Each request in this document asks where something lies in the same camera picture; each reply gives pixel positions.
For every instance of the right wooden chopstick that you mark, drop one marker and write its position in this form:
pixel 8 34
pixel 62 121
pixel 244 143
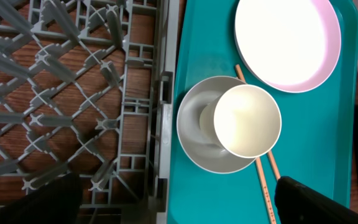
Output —
pixel 270 154

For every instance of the left wooden chopstick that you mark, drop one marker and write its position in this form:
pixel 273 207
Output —
pixel 265 191

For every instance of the white paper cup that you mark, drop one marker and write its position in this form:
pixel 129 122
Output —
pixel 245 120

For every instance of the large white round plate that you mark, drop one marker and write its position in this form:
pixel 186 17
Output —
pixel 290 45

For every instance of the teal plastic tray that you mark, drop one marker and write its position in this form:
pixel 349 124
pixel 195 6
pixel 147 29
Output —
pixel 315 146

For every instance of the grey shallow bowl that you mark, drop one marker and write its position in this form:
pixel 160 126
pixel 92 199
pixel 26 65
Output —
pixel 199 149

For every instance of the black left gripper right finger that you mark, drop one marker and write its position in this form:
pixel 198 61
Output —
pixel 297 203

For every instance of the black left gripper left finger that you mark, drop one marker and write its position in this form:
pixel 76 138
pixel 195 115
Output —
pixel 57 202

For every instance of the grey plastic dish rack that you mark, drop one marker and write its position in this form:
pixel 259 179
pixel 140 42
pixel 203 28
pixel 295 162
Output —
pixel 86 87

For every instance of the wooden chopstick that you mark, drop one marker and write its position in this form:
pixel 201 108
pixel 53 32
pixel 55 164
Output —
pixel 270 154
pixel 265 191

